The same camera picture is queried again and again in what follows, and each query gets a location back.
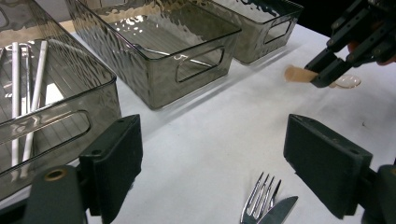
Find smoky clear plastic bin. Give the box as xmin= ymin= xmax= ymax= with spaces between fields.
xmin=0 ymin=0 xmax=122 ymax=202
xmin=205 ymin=0 xmax=304 ymax=65
xmin=64 ymin=0 xmax=243 ymax=110

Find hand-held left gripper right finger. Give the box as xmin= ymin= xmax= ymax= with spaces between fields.
xmin=283 ymin=113 xmax=374 ymax=219

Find wooden handle clear spoon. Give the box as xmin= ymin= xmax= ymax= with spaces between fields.
xmin=283 ymin=64 xmax=362 ymax=90

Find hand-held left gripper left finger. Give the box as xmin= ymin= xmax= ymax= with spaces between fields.
xmin=78 ymin=114 xmax=144 ymax=224

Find wooden handle table knife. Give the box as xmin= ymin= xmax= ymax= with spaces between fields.
xmin=256 ymin=195 xmax=299 ymax=224

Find metal fork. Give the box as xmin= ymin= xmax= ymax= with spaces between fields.
xmin=240 ymin=172 xmax=283 ymax=224

